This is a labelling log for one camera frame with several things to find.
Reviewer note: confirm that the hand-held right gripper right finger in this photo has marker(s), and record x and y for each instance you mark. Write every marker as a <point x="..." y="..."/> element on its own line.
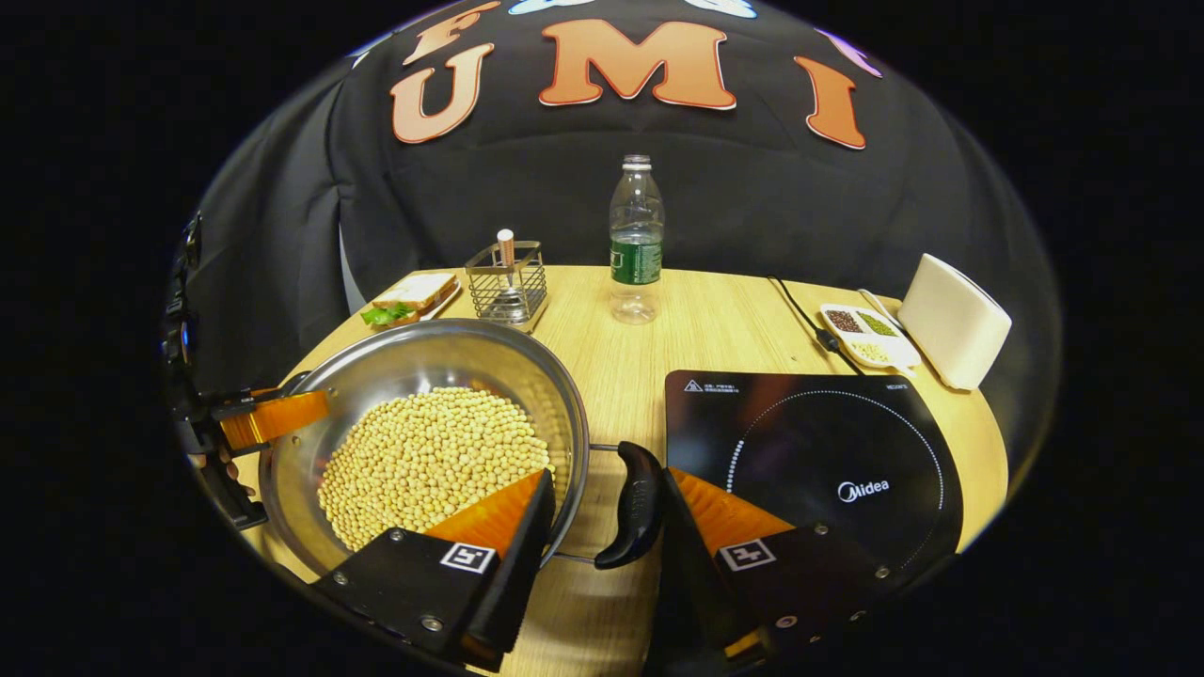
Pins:
<point x="691" y="564"/>

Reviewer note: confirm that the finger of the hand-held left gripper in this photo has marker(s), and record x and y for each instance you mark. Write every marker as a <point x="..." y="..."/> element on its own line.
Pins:
<point x="277" y="417"/>
<point x="240" y="506"/>

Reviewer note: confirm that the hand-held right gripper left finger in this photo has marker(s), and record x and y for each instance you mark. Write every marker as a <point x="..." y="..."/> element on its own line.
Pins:
<point x="522" y="574"/>

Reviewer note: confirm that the pile of yellow soybeans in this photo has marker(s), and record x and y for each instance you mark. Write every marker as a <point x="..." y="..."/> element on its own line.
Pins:
<point x="423" y="461"/>

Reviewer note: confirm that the stainless steel pot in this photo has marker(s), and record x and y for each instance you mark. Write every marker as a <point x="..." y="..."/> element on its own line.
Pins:
<point x="423" y="357"/>

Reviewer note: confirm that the black induction cooktop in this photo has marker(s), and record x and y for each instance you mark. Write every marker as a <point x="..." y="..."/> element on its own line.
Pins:
<point x="828" y="442"/>

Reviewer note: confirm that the sandwich with lettuce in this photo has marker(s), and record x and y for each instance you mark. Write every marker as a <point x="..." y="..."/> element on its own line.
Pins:
<point x="414" y="293"/>

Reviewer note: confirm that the white divided bean dish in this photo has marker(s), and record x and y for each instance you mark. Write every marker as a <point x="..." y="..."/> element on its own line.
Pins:
<point x="870" y="337"/>

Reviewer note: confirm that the clear plastic water bottle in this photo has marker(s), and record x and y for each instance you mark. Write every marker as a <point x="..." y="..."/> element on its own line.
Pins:
<point x="637" y="254"/>

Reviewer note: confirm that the white toaster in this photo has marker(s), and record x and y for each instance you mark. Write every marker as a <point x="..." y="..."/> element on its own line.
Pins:
<point x="955" y="324"/>

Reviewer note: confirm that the black backdrop cloth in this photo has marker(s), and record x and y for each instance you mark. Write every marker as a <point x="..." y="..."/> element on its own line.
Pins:
<point x="752" y="207"/>

